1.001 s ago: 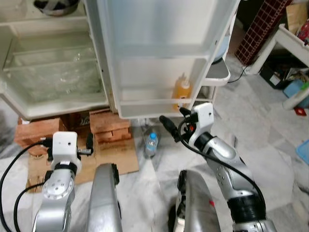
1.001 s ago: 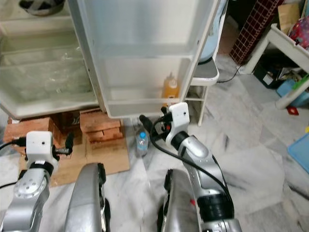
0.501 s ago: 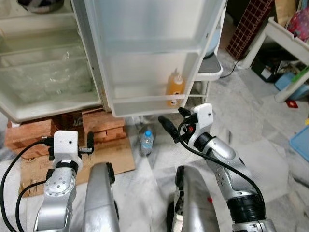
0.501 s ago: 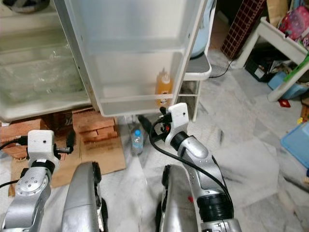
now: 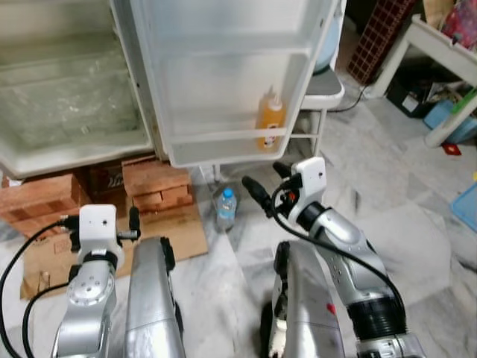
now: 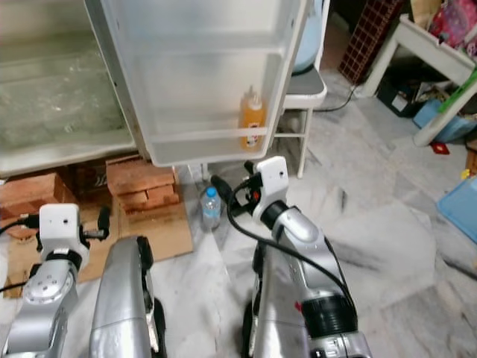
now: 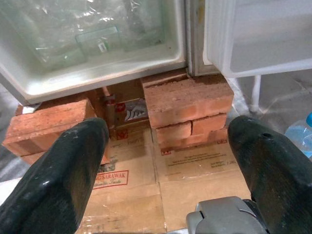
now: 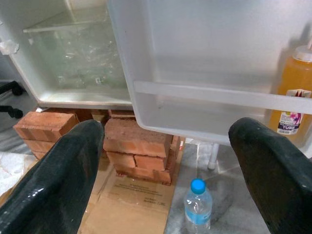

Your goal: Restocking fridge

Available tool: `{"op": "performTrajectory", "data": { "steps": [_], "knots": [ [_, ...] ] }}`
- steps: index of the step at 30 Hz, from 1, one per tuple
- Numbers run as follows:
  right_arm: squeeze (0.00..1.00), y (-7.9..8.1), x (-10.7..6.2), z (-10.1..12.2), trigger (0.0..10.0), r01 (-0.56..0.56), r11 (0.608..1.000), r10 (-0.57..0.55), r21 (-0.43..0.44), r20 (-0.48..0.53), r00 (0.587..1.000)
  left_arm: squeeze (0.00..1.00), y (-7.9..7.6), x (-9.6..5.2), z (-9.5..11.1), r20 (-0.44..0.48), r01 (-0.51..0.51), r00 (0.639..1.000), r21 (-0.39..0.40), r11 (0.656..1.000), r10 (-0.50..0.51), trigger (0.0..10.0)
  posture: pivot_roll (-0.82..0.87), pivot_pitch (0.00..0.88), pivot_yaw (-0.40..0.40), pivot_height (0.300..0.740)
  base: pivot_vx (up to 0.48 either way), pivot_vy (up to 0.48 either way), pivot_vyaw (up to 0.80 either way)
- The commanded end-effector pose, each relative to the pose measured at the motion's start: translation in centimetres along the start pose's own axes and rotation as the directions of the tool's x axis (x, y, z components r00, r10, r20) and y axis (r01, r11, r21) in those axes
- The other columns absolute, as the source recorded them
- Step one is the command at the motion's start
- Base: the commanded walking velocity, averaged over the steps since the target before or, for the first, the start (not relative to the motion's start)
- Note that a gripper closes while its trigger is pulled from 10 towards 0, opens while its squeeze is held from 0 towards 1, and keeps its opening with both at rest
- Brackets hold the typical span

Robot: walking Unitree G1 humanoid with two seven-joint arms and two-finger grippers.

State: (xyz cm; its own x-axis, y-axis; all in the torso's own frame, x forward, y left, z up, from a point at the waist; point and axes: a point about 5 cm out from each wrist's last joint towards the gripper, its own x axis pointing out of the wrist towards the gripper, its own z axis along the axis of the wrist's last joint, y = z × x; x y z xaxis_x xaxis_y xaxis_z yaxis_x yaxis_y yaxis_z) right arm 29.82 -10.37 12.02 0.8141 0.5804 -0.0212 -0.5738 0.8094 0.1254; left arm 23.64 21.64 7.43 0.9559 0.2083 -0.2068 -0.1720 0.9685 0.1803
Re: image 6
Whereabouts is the pink patterned bag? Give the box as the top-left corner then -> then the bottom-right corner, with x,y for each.
429,0 -> 477,50

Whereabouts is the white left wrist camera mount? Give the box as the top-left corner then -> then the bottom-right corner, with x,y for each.
39,203 -> 90,258

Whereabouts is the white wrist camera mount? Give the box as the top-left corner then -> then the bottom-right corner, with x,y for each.
250,155 -> 291,224
39,203 -> 90,258

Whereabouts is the black box device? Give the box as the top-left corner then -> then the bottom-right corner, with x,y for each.
376,73 -> 429,116

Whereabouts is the light blue round appliance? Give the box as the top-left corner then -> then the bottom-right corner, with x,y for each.
294,0 -> 329,75

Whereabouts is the silver left robot leg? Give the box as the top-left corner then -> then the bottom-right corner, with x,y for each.
89,236 -> 166,358

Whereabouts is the flat brown cardboard sheet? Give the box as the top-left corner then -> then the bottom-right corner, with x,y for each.
4,200 -> 195,299

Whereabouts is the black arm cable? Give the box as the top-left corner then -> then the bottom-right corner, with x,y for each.
0,214 -> 42,293
226,185 -> 356,308

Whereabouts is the orange sauce bottle pale cap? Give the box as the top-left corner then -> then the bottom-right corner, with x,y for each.
238,86 -> 268,151

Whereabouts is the white plastic chair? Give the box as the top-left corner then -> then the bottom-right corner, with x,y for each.
272,66 -> 329,180

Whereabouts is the green plastic strip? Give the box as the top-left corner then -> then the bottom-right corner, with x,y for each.
438,67 -> 477,114

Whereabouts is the small water bottle blue cap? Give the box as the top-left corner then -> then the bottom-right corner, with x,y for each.
199,186 -> 224,232

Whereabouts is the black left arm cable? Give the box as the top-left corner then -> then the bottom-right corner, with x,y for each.
0,214 -> 42,293

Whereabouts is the small red floor object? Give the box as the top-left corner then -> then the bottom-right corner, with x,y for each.
429,141 -> 452,156

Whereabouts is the light blue flat lid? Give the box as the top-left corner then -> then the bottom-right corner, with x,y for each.
436,175 -> 477,245

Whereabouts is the blue plastic bin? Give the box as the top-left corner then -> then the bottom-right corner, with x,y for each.
414,97 -> 477,144

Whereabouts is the white fridge door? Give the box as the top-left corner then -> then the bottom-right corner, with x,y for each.
86,0 -> 312,168

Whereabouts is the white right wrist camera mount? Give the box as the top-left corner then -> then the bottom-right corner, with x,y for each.
250,155 -> 291,224

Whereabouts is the white fridge body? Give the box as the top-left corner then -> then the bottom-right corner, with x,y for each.
0,0 -> 139,178

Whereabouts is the white shelf rack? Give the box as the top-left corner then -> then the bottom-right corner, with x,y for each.
358,13 -> 477,148

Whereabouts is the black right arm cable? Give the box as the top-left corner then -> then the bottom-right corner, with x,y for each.
226,185 -> 356,308

